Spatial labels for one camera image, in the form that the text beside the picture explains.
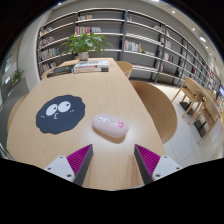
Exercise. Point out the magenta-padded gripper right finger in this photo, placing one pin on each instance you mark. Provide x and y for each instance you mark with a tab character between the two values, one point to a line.
165	165

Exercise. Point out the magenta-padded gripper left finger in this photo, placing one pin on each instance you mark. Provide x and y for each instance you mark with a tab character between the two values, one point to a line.
59	165

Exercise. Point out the pink computer mouse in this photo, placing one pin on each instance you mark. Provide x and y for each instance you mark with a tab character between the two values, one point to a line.
110	125

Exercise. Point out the dark fuzzy-face mouse pad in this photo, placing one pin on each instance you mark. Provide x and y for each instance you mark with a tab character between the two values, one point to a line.
61	120

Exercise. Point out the curved wooden chair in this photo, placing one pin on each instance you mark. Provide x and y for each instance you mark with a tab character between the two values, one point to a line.
156	110
45	73
15	111
125	67

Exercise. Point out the light wooden slatted chair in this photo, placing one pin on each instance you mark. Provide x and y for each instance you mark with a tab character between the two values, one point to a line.
190	88
211	110

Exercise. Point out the black book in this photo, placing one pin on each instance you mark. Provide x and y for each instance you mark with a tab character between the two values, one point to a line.
60	70

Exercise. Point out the small green floor plant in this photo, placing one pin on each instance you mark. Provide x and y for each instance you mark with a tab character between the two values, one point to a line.
17	76

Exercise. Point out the red-spined book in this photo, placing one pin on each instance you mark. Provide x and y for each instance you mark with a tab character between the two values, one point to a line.
90	70

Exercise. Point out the white illustrated-cover book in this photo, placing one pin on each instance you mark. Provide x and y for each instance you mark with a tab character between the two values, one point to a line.
91	63

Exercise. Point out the green potted plant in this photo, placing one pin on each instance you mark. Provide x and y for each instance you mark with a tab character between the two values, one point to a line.
85	42

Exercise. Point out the grey bookshelf unit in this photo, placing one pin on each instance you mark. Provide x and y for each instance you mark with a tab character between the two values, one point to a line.
143	36

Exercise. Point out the ceiling lights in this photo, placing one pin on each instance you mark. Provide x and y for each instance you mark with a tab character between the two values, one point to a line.
202	39

